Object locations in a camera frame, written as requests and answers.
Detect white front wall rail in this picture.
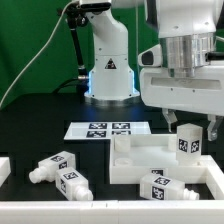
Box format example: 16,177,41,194
0,200,224,224

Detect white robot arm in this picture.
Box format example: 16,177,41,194
81,0,224,140

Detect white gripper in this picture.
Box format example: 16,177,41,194
138,44,224,141

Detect white wall rail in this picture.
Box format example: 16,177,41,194
0,200,224,224
200,155,224,200

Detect black cables at base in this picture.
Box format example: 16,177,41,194
51,77,90,95

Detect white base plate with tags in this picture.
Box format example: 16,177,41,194
64,121,151,141

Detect white right wall rail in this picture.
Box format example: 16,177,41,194
200,155,224,200

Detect grey camera cable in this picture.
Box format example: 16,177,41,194
0,0,81,109

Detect white left wall block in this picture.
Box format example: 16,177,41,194
0,157,11,187

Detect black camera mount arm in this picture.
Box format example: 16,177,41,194
65,3,88,80

